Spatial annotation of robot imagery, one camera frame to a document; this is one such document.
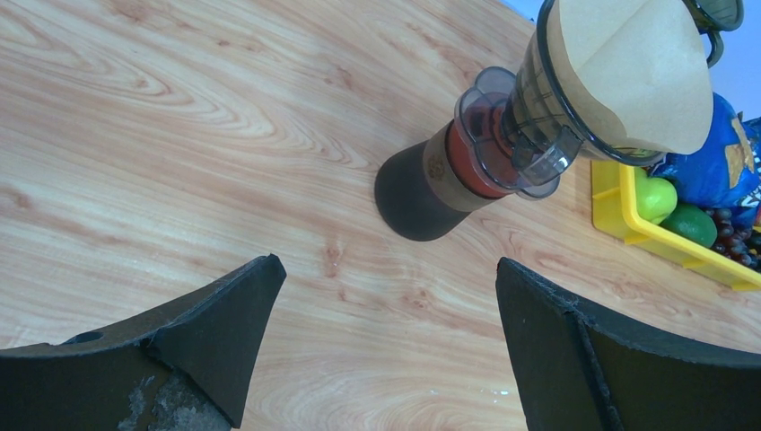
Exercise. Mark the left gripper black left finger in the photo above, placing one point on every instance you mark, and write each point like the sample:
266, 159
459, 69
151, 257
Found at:
182, 365

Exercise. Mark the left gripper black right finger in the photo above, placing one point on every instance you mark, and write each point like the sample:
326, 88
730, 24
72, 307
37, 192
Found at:
579, 365

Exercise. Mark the smoky transparent coffee dripper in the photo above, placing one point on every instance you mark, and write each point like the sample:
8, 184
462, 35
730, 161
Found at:
517, 133

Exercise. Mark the brown paper coffee filter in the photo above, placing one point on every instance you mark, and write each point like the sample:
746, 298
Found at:
634, 71

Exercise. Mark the red-black coffee carafe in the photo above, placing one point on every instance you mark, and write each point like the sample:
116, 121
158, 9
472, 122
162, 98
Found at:
427, 189

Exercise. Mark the yellow plastic bin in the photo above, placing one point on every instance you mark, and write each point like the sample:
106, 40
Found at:
614, 212

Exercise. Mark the dark green lime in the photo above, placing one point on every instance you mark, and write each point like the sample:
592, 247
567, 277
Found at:
692, 223

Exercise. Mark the yellow-green lime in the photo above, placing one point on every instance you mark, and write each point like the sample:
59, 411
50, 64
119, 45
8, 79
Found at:
655, 198

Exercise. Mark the dark purple grape bunch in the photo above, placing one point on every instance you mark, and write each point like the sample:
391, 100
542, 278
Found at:
734, 242

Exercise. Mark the blue chips bag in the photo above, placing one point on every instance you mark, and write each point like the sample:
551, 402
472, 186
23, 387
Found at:
724, 172

